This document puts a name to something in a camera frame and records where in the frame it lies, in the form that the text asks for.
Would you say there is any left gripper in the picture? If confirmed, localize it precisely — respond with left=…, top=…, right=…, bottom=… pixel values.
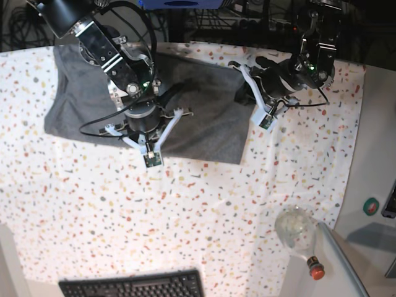
left=234, top=56, right=306, bottom=106

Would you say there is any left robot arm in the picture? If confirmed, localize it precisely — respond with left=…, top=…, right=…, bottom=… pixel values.
left=247, top=1, right=342, bottom=108

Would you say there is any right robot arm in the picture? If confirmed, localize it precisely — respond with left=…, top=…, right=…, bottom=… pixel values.
left=29, top=1, right=164, bottom=139

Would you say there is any green and red tape roll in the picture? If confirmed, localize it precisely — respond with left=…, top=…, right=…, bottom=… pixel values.
left=363, top=197, right=379, bottom=216

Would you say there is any grey t-shirt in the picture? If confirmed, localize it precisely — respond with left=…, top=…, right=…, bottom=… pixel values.
left=44, top=45, right=254, bottom=164

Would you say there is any dark phone on table edge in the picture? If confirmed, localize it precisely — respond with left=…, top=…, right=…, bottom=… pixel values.
left=381, top=183, right=396, bottom=219

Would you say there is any black power strip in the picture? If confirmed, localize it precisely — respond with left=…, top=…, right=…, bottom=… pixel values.
left=231, top=18, right=298, bottom=33

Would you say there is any terrazzo patterned tablecloth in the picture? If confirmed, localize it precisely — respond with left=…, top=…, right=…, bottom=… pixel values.
left=1, top=47, right=366, bottom=296

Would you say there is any blue box with oval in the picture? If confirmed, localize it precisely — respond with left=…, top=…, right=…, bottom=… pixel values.
left=138, top=0, right=223, bottom=10

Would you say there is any clear glass bottle red cap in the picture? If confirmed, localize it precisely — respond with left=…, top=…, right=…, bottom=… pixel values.
left=275, top=205, right=325, bottom=280

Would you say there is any black computer keyboard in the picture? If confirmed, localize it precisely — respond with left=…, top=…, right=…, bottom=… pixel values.
left=58, top=270, right=205, bottom=297

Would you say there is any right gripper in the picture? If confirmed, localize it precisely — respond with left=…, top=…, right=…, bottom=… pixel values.
left=124, top=101, right=164, bottom=142

